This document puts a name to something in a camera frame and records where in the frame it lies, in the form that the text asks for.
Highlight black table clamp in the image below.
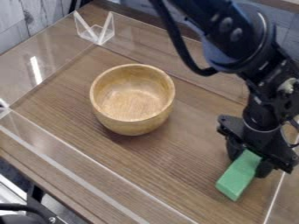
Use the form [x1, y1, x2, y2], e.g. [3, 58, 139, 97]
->
[27, 185, 68, 224]

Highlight black cable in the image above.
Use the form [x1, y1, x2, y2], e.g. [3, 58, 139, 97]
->
[0, 202, 52, 224]

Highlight green rectangular block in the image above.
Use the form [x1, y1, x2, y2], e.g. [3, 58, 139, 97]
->
[215, 150, 261, 201]

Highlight clear acrylic tray wall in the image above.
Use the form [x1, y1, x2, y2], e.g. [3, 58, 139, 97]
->
[0, 104, 196, 224]

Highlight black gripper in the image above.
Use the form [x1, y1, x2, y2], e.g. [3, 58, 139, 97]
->
[217, 115, 299, 179]

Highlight wooden bowl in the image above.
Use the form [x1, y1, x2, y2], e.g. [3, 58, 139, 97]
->
[88, 64, 175, 136]

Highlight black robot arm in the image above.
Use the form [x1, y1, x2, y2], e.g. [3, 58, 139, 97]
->
[149, 0, 299, 178]

